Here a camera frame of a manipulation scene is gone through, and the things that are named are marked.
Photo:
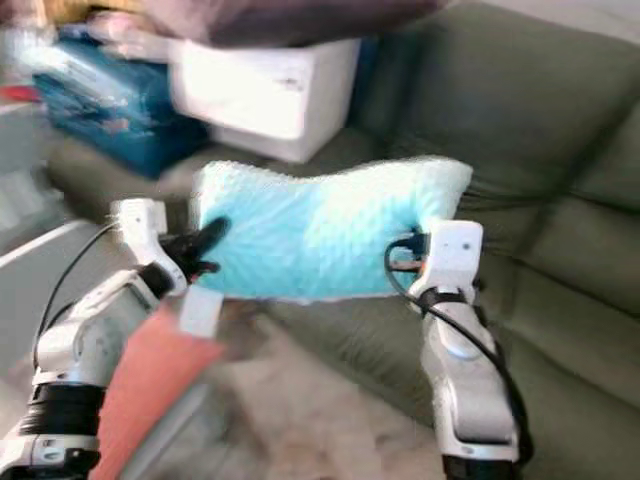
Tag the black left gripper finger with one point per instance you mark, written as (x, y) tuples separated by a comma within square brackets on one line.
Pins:
[(203, 267), (206, 240)]

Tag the teal dotted pillow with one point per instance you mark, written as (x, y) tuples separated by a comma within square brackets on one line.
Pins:
[(320, 235)]

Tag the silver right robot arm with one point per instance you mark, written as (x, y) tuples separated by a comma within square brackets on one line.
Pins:
[(465, 390)]

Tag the orange dotted pillow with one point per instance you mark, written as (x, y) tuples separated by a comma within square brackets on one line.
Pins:
[(150, 390)]

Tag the dark green leather sofa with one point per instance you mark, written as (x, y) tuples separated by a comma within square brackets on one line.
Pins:
[(540, 110)]

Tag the white drawer unit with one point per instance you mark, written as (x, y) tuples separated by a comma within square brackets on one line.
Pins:
[(265, 95)]

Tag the blue hard suitcase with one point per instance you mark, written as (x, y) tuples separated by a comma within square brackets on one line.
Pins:
[(110, 110)]

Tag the grey brown cloth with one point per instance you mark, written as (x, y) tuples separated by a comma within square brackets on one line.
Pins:
[(290, 20)]

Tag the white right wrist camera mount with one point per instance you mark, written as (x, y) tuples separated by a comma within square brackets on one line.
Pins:
[(452, 252)]

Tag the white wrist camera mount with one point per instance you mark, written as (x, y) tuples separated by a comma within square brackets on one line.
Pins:
[(138, 225), (452, 252)]

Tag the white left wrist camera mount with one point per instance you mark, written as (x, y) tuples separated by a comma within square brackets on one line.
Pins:
[(138, 225)]

